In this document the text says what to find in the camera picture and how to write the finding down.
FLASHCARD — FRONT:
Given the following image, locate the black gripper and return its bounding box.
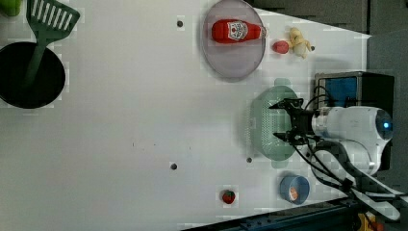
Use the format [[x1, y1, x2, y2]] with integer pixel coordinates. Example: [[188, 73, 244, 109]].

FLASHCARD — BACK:
[[270, 98, 315, 145]]

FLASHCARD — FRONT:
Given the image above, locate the green plastic strainer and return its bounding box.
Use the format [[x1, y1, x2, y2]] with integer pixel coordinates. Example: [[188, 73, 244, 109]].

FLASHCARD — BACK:
[[249, 78, 297, 168]]

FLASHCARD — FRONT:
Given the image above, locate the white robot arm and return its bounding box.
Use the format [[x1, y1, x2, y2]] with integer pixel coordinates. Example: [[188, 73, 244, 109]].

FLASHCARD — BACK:
[[270, 98, 407, 221]]

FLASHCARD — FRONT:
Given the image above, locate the toy stove with blue top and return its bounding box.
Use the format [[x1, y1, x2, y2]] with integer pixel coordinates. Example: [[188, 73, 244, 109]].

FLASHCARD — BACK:
[[312, 71, 395, 174]]

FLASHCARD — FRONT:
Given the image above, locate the blue bowl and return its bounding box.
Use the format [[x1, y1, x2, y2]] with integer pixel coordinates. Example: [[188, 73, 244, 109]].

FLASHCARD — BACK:
[[279, 175, 310, 205]]

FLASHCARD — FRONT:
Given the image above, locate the red plush strawberry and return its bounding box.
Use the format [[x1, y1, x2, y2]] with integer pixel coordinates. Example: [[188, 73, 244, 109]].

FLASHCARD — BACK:
[[272, 40, 290, 54]]

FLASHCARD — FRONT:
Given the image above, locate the orange slice toy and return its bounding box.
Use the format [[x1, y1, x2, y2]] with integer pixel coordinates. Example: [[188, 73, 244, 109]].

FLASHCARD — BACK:
[[290, 188, 298, 200]]

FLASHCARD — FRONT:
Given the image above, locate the yellow plush toy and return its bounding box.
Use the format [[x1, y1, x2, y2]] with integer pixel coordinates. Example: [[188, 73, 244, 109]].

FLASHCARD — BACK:
[[288, 27, 315, 59]]

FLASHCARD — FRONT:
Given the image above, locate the grey round plate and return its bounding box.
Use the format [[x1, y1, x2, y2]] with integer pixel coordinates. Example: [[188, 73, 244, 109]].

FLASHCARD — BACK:
[[198, 0, 268, 80]]

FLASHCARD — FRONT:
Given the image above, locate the small red tomato toy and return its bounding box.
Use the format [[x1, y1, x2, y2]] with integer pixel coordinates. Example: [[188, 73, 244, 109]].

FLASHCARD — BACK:
[[221, 190, 236, 204]]

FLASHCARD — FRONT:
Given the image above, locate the red plush ketchup bottle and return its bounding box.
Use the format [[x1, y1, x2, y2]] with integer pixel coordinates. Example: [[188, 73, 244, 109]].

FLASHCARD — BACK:
[[211, 19, 268, 44]]

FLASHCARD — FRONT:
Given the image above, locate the black round pan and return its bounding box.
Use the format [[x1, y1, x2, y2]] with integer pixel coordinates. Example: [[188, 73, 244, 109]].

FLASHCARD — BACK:
[[0, 41, 65, 109]]

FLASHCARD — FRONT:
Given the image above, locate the dark green slotted spatula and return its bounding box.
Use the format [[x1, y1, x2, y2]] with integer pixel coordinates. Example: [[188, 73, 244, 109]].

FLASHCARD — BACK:
[[23, 0, 81, 88]]

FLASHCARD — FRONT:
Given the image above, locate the lime green object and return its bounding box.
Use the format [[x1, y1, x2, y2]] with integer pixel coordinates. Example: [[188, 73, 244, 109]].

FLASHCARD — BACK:
[[0, 0, 22, 16]]

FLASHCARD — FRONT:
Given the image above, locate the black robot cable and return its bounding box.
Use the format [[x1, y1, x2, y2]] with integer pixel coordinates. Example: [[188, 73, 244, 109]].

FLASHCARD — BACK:
[[290, 85, 357, 193]]

